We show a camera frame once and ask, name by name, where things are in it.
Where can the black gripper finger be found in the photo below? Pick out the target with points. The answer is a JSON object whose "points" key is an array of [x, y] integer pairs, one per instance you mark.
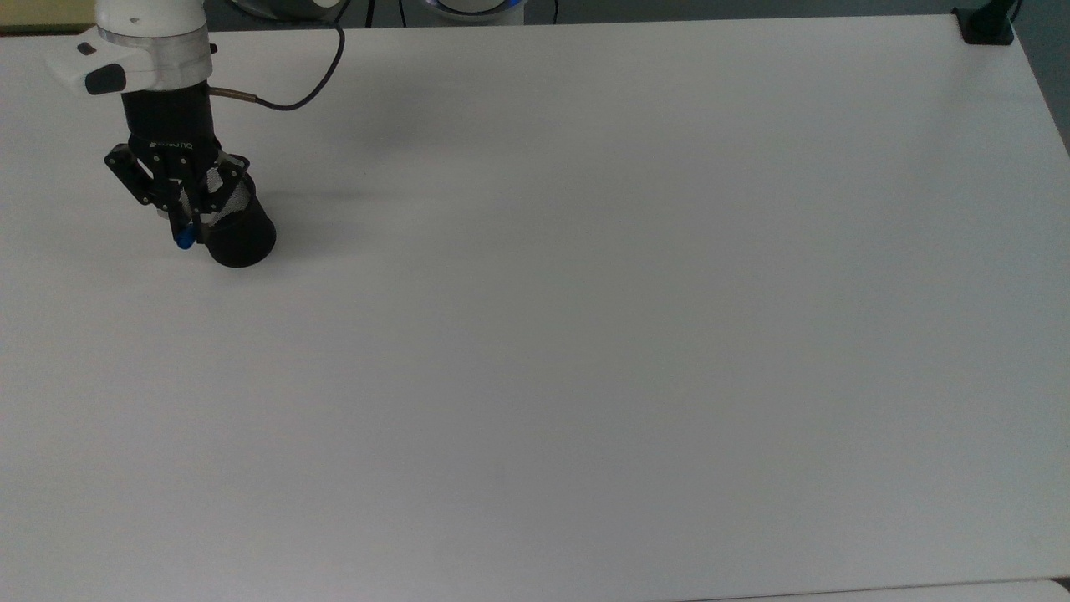
{"points": [[150, 184], [224, 186]]}

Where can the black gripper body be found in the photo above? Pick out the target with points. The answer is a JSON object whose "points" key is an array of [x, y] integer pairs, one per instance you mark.
{"points": [[171, 121]]}

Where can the blue and white marker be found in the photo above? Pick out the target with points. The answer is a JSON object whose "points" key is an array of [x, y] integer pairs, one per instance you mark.
{"points": [[184, 240]]}

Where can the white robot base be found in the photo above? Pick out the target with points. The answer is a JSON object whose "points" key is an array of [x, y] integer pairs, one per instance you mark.
{"points": [[475, 8]]}

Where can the black mesh pen cup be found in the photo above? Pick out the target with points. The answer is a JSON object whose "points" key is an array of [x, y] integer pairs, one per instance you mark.
{"points": [[244, 238]]}

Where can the yellow wooden table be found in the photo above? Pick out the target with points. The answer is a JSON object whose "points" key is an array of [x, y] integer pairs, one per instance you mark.
{"points": [[46, 12]]}

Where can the black corner clamp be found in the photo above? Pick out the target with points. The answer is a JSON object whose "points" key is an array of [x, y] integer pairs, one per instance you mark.
{"points": [[986, 29]]}

